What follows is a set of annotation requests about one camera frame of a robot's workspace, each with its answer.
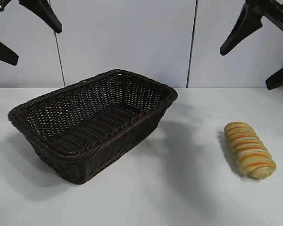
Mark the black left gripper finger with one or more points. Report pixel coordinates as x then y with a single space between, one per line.
2 50
46 16

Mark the dark brown wicker basket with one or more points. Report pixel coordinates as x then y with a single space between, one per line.
85 122

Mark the long striped bread loaf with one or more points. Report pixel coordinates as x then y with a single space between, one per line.
248 150

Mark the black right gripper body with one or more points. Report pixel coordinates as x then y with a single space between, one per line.
278 14

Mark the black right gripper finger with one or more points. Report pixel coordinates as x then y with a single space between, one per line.
246 28
281 75

